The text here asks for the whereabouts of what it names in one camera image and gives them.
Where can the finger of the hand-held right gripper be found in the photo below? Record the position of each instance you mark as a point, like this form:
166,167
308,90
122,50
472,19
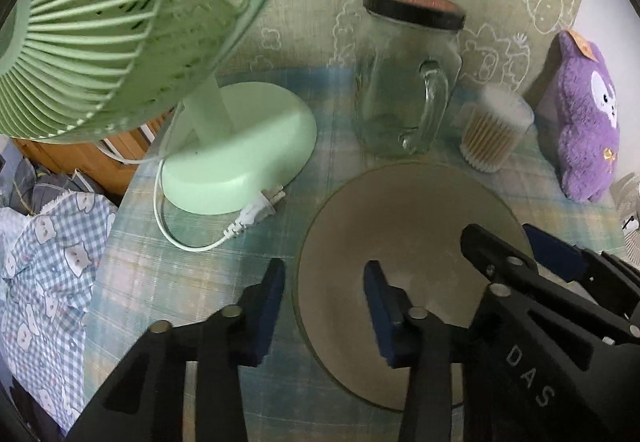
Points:
555,247
495,257

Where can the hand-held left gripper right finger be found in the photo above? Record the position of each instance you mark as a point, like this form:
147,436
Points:
382,317

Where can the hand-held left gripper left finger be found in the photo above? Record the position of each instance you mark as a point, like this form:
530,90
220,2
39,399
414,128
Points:
267,317

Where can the white fan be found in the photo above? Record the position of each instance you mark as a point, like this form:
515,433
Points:
631,202

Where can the cotton swab container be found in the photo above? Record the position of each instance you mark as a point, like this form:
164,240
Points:
492,132

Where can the plaid tablecloth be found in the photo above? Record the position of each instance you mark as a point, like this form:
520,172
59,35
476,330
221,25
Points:
150,272

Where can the purple plush toy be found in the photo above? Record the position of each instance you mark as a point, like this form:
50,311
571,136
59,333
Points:
585,122

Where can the glass jar with black lid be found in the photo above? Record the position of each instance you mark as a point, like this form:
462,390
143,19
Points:
390,87

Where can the blue checked cloth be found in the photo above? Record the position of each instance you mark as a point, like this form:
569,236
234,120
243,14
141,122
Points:
45,272

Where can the wooden furniture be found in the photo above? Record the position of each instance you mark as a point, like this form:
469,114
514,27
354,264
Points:
85,157

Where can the grey patterned cloth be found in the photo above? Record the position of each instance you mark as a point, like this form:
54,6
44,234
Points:
50,187

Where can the green desk fan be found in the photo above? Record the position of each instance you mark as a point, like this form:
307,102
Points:
125,22

